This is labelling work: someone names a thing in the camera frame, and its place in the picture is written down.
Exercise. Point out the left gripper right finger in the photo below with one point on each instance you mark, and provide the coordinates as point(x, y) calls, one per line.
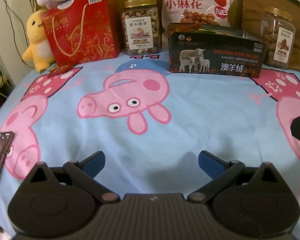
point(249, 201)

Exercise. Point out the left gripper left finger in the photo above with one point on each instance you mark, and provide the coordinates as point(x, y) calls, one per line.
point(57, 201)

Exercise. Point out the pecan jar gold lid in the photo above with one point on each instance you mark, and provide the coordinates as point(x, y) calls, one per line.
point(277, 32)

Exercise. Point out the black sheep print box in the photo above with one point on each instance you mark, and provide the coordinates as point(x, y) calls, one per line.
point(212, 49)

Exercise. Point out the pig cartoon blue tablecloth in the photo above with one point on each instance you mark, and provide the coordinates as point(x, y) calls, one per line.
point(150, 123)

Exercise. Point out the small red card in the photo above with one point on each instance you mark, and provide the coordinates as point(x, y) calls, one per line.
point(60, 70)

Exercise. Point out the yellow duck plush toy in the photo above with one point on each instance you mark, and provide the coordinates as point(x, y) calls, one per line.
point(39, 50)

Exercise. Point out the pink snack bag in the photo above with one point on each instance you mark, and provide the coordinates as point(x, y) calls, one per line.
point(211, 12)

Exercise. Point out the red gift bag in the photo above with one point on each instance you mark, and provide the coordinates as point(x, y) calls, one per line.
point(81, 31)

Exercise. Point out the cashew jar gold lid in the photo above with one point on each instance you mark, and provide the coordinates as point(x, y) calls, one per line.
point(140, 22)

